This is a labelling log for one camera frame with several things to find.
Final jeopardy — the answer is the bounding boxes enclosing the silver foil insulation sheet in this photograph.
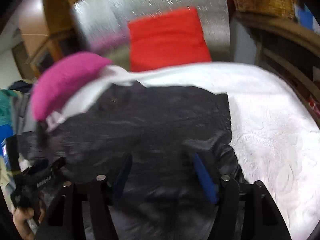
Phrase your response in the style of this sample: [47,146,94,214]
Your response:
[70,0,230,68]

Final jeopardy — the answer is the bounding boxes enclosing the teal jacket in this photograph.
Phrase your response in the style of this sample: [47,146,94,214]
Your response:
[0,89,16,128]

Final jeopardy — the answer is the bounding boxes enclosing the pink pillow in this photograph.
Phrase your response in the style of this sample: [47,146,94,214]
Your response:
[31,51,113,122]

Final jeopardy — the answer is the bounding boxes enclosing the blue and white boxes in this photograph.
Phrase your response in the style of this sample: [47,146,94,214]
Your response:
[294,3,319,34]

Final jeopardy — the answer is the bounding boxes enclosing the wooden cabinet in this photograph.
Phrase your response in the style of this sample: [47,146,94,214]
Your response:
[12,0,78,79]

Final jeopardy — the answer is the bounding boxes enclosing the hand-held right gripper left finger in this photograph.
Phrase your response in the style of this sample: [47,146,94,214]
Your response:
[37,153,133,240]

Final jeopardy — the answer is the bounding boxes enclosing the white bed blanket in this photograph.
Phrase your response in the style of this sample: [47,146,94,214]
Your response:
[47,62,320,240]

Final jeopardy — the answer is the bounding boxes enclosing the wooden shelf unit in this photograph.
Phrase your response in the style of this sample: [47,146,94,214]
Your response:
[231,11,320,122]

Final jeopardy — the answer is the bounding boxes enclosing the black jacket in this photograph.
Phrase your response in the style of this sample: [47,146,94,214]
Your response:
[17,80,248,240]

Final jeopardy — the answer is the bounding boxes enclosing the dark navy garment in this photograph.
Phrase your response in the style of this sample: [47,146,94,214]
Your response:
[8,79,35,96]

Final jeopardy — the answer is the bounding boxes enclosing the person's left hand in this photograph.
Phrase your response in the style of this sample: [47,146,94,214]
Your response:
[12,202,46,240]

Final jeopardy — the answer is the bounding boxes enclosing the person's beige pants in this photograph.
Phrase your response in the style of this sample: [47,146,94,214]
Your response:
[0,159,14,198]

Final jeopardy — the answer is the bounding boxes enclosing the grey garment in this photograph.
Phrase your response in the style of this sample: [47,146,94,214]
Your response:
[10,94,38,136]

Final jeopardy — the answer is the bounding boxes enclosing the orange-red pillow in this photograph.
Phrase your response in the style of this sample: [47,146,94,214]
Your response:
[127,7,212,72]

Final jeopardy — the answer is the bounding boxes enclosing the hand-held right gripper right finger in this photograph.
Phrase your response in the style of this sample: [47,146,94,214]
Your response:
[193,154,292,240]

